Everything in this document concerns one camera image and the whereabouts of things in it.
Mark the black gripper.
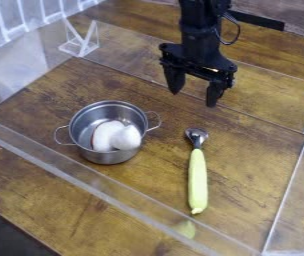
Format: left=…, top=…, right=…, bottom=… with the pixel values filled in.
left=159, top=19, right=238, bottom=107

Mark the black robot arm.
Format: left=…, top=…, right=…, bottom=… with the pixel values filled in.
left=159, top=0, right=239, bottom=107

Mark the white mushroom toy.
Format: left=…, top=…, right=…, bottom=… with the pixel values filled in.
left=91, top=121, right=141, bottom=152

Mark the small steel pot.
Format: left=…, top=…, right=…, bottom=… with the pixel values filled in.
left=53, top=100, right=161, bottom=165

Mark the black bar on wall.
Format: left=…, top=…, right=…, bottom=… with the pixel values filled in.
left=230, top=10, right=286, bottom=31

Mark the clear acrylic enclosure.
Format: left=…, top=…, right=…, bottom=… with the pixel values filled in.
left=0, top=24, right=304, bottom=256

